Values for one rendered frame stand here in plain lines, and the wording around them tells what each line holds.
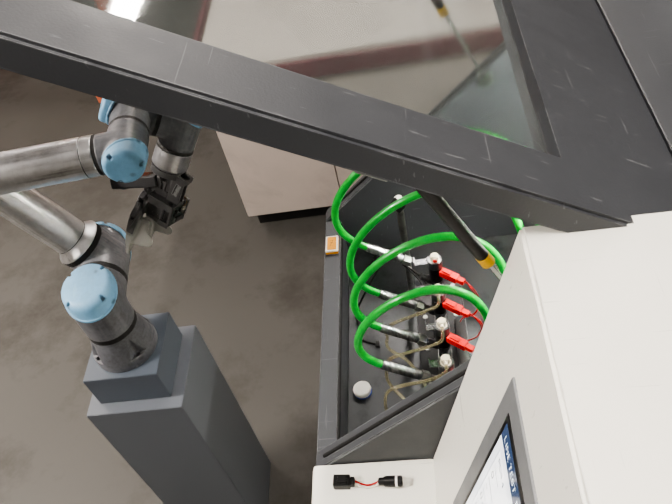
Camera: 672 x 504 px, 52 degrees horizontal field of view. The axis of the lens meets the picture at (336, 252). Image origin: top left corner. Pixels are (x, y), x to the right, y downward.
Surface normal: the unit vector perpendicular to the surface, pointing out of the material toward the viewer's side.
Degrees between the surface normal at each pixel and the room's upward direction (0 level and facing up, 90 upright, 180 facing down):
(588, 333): 0
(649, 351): 0
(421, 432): 90
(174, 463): 90
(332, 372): 0
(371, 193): 90
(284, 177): 90
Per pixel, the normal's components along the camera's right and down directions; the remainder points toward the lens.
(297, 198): 0.00, 0.73
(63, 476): -0.18, -0.67
